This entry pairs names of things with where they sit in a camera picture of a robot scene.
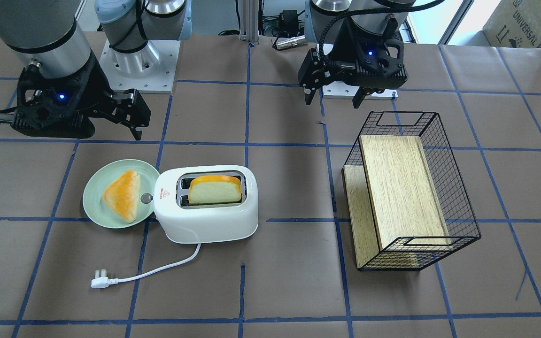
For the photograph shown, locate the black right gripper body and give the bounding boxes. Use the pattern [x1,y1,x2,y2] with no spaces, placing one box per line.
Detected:
[11,54,138,139]

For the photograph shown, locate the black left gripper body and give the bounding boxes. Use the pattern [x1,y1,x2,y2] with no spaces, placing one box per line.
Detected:
[298,19,408,91]

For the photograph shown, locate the white two-slot toaster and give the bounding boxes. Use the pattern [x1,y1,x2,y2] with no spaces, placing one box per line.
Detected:
[153,165,258,244]

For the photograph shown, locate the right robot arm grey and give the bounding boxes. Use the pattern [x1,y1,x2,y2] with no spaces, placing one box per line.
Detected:
[0,0,193,140]

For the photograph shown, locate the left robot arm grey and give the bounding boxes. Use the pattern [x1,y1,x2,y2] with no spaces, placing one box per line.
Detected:
[298,0,441,108]

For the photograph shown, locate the bread slice in toaster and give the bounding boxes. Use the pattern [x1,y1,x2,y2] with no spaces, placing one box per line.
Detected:
[187,175,242,206]

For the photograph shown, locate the silver cylindrical connector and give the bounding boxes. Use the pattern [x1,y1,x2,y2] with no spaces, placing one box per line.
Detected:
[275,36,308,51]

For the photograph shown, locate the triangular golden bread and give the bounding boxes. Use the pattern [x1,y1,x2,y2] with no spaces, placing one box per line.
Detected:
[102,169,141,223]

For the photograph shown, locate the light green round plate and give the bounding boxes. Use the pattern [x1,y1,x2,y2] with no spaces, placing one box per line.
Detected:
[82,160,160,229]

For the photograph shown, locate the black power adapter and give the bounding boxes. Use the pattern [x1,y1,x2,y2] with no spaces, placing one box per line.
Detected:
[278,9,299,33]

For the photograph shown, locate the wooden basket lid board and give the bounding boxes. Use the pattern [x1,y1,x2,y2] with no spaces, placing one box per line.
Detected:
[343,135,451,271]

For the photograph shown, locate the cardboard box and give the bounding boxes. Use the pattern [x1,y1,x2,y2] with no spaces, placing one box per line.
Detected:
[483,0,541,48]

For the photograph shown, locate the aluminium frame post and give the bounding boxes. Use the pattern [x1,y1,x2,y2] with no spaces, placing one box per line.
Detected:
[238,0,261,45]

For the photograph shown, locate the black wire basket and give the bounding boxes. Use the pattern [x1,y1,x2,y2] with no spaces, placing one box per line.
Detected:
[344,111,481,271]

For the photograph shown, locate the white power cable with plug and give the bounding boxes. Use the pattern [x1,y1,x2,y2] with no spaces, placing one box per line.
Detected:
[91,242,202,289]

